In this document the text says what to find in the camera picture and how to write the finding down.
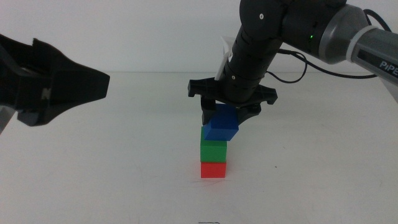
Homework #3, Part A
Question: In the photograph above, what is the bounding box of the blue cube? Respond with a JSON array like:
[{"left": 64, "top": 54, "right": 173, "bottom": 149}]
[{"left": 202, "top": 103, "right": 239, "bottom": 142}]

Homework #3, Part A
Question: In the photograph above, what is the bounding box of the green cube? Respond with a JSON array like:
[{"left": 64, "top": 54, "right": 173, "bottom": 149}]
[{"left": 200, "top": 126, "right": 228, "bottom": 164}]

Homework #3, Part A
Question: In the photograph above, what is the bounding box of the red cube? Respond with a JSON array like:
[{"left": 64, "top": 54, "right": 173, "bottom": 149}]
[{"left": 200, "top": 161, "right": 227, "bottom": 179}]

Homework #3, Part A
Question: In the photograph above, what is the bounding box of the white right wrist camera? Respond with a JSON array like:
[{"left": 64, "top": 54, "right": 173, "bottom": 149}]
[{"left": 214, "top": 35, "right": 234, "bottom": 81}]

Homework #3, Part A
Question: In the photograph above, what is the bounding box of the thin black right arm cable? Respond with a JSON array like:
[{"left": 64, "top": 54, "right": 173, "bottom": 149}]
[{"left": 266, "top": 8, "right": 392, "bottom": 85}]

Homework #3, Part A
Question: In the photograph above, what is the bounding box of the white cable tie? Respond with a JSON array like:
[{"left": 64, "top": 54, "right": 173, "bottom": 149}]
[{"left": 346, "top": 25, "right": 377, "bottom": 63}]

